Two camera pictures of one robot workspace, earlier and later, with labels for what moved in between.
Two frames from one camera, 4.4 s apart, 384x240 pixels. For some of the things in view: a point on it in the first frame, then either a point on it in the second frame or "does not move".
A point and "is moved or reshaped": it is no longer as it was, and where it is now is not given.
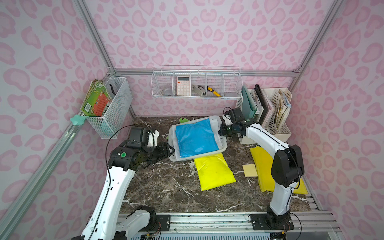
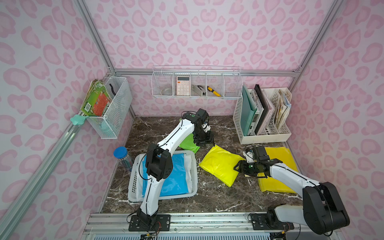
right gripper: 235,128 -> 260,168
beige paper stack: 283,109 does not move
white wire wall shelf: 197,82 does not move
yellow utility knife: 214,92 does not move
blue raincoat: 196,138 is moved or reshaped
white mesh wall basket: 108,126 does not move
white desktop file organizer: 269,109 does not move
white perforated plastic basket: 171,151 -> 182,181
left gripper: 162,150 -> 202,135
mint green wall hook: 78,120 does not move
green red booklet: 97,99 does not move
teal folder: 249,109 does not move
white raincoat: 215,129 -> 187,165
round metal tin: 166,91 does not move
